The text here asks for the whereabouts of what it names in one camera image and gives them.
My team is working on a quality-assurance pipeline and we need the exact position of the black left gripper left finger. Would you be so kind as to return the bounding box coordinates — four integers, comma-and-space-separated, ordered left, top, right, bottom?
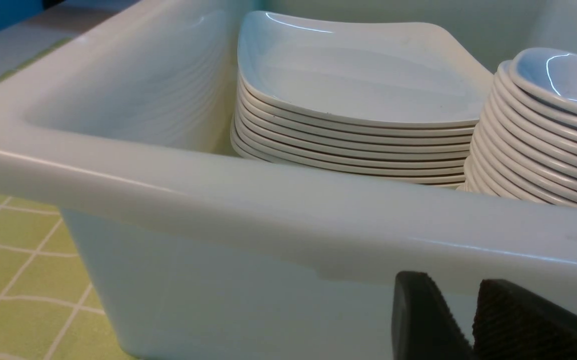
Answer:
391, 271, 475, 360

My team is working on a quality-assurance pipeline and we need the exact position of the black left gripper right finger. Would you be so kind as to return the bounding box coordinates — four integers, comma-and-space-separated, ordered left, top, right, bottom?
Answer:
472, 279, 577, 360

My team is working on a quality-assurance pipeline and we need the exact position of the stack of white bowls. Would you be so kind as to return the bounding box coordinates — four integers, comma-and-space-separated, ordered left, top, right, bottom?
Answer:
460, 47, 577, 208

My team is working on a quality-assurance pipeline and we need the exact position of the stack of white square plates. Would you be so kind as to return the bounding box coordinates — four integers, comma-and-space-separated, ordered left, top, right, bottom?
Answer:
230, 10, 494, 189

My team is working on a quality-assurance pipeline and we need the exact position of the large white plastic tub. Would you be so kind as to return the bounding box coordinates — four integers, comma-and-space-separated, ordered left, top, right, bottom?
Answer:
0, 0, 577, 360

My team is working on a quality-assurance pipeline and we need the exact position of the green checkered tablecloth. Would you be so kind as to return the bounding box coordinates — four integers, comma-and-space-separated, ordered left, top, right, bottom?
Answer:
0, 36, 134, 360

